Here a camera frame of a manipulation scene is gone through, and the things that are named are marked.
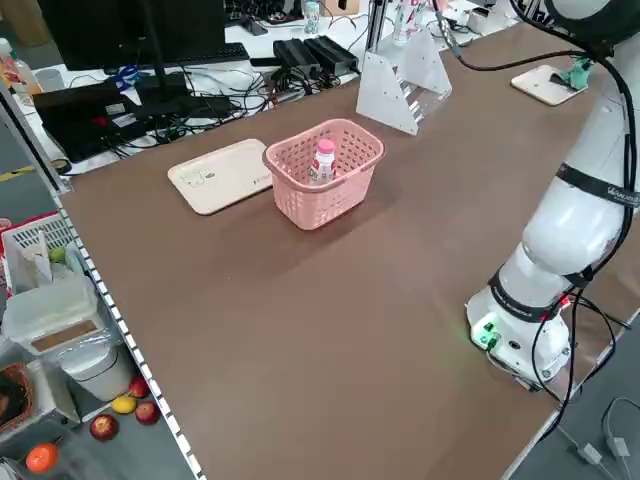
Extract pink cap white bottle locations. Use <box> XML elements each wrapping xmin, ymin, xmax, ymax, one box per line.
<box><xmin>310</xmin><ymin>138</ymin><xmax>337</xmax><ymax>186</ymax></box>
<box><xmin>409</xmin><ymin>0</ymin><xmax>428</xmax><ymax>41</ymax></box>

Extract pink plastic basket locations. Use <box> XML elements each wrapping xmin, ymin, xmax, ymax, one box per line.
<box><xmin>263</xmin><ymin>118</ymin><xmax>386</xmax><ymax>232</ymax></box>

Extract clear acrylic shelf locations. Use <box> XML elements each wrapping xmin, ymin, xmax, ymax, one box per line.
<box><xmin>355</xmin><ymin>24</ymin><xmax>454</xmax><ymax>137</ymax></box>

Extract white plastic basket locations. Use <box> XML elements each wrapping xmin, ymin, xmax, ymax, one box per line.
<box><xmin>0</xmin><ymin>212</ymin><xmax>85</xmax><ymax>296</ymax></box>

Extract brown wicker basket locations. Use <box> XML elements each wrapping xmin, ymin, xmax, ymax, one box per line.
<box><xmin>0</xmin><ymin>362</ymin><xmax>37</xmax><ymax>434</ymax></box>

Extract beige rabbit print tray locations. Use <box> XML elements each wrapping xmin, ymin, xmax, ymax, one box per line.
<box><xmin>167</xmin><ymin>138</ymin><xmax>275</xmax><ymax>217</ymax></box>
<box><xmin>510</xmin><ymin>63</ymin><xmax>591</xmax><ymax>107</ymax></box>

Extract black ribbed power supply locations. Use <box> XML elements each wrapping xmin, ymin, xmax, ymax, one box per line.
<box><xmin>273</xmin><ymin>38</ymin><xmax>322</xmax><ymax>74</ymax></box>
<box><xmin>303</xmin><ymin>35</ymin><xmax>362</xmax><ymax>74</ymax></box>

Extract black keyboard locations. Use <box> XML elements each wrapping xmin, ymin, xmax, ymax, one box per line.
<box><xmin>177</xmin><ymin>42</ymin><xmax>251</xmax><ymax>66</ymax></box>

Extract clear jar blue lid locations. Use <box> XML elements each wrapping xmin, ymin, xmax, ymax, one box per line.
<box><xmin>303</xmin><ymin>0</ymin><xmax>321</xmax><ymax>35</ymax></box>

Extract blue white packet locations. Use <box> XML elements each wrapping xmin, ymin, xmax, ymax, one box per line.
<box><xmin>112</xmin><ymin>67</ymin><xmax>142</xmax><ymax>90</ymax></box>

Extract white round bin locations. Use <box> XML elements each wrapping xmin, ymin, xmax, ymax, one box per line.
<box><xmin>58</xmin><ymin>343</ymin><xmax>136</xmax><ymax>402</ymax></box>

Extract black laptop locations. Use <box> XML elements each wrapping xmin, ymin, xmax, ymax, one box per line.
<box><xmin>32</xmin><ymin>79</ymin><xmax>147</xmax><ymax>164</ymax></box>

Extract white desk device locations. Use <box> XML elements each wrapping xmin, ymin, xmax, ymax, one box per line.
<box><xmin>468</xmin><ymin>7</ymin><xmax>515</xmax><ymax>35</ymax></box>

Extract white lidded storage box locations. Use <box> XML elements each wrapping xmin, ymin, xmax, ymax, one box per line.
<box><xmin>2</xmin><ymin>272</ymin><xmax>101</xmax><ymax>357</ymax></box>

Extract black monitor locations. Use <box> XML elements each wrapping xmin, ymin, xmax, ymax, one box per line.
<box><xmin>37</xmin><ymin>0</ymin><xmax>229</xmax><ymax>119</ymax></box>

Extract orange fruit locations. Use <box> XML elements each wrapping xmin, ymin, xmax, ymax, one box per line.
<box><xmin>24</xmin><ymin>442</ymin><xmax>61</xmax><ymax>474</ymax></box>

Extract tangled black desk cables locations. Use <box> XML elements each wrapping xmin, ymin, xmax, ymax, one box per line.
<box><xmin>149</xmin><ymin>64</ymin><xmax>306</xmax><ymax>139</ymax></box>

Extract aluminium upright post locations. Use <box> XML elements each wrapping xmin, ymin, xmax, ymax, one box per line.
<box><xmin>367</xmin><ymin>0</ymin><xmax>390</xmax><ymax>54</ymax></box>

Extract aluminium table frame rail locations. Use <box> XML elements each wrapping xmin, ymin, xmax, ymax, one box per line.
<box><xmin>0</xmin><ymin>74</ymin><xmax>207</xmax><ymax>480</ymax></box>

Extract black base power cable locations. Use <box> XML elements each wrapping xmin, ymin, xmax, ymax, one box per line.
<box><xmin>532</xmin><ymin>287</ymin><xmax>632</xmax><ymax>404</ymax></box>

